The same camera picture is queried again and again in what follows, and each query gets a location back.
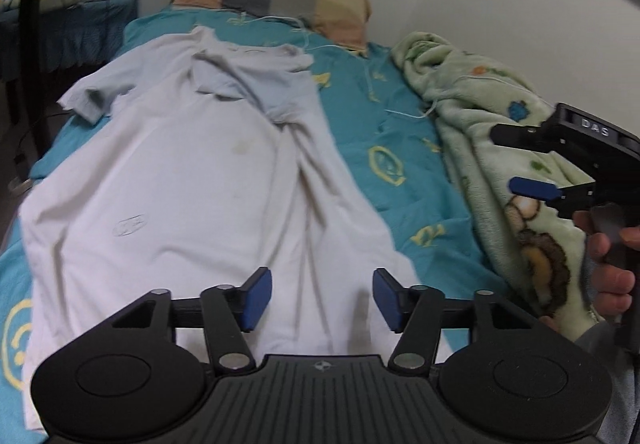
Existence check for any black cable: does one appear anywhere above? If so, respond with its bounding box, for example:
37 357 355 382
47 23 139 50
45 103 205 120
10 109 66 190

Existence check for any teal printed bed sheet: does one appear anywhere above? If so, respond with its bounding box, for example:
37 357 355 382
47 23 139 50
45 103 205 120
0 4 506 405

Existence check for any wooden table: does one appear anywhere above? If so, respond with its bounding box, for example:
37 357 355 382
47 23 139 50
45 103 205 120
0 0 52 160

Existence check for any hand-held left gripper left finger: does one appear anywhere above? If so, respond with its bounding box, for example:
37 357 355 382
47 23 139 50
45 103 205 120
107 266 273 372

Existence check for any green fleece blanket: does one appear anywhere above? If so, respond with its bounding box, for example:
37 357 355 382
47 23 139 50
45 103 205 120
390 31 608 342

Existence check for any person's right hand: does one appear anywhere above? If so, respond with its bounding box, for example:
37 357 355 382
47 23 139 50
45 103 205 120
571 210 640 325

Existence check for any white cable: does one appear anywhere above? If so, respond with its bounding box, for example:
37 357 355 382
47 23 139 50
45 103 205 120
227 11 506 121

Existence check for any white t-shirt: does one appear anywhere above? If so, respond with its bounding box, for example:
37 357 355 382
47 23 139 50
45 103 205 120
20 26 453 432

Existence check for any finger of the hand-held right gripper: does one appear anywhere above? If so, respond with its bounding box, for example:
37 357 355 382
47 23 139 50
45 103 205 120
492 123 552 153
509 176 598 219

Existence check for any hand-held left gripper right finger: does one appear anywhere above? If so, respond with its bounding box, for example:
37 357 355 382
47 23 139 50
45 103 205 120
372 268 536 372

